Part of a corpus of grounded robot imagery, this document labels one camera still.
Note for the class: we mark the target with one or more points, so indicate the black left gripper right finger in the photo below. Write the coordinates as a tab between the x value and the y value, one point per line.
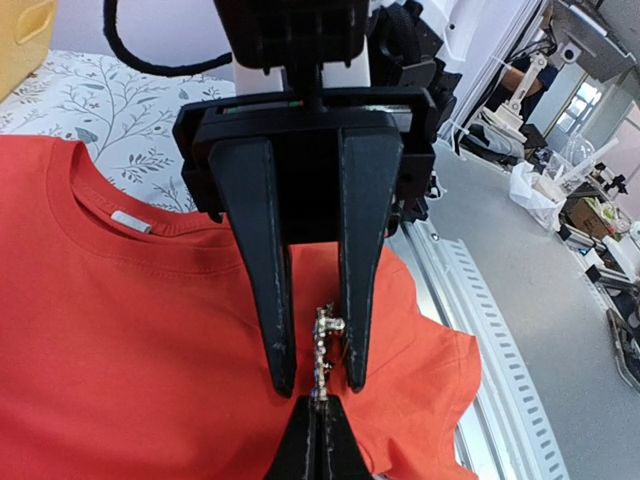
341	455

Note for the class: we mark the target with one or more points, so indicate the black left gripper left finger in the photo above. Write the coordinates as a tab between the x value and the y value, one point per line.
296	454

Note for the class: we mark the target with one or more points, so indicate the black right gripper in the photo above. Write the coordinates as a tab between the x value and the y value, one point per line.
342	152

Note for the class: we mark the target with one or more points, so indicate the red t-shirt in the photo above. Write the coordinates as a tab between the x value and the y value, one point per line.
139	356

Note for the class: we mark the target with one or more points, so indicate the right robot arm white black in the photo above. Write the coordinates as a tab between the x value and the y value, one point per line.
342	156

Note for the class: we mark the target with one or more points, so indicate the floral patterned table mat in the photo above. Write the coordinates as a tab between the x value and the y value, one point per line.
124	118

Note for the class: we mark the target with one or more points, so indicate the white plastic bag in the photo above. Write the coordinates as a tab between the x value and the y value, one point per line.
538	195

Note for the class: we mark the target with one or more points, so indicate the plastic cup with straw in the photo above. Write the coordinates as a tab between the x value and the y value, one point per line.
569	169

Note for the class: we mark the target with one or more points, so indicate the yellow plastic basket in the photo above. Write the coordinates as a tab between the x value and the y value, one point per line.
26	35

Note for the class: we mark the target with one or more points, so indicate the aluminium front rail frame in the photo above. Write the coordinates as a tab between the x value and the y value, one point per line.
506	433

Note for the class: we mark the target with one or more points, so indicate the right aluminium corner post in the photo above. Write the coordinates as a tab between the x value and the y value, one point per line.
502	28

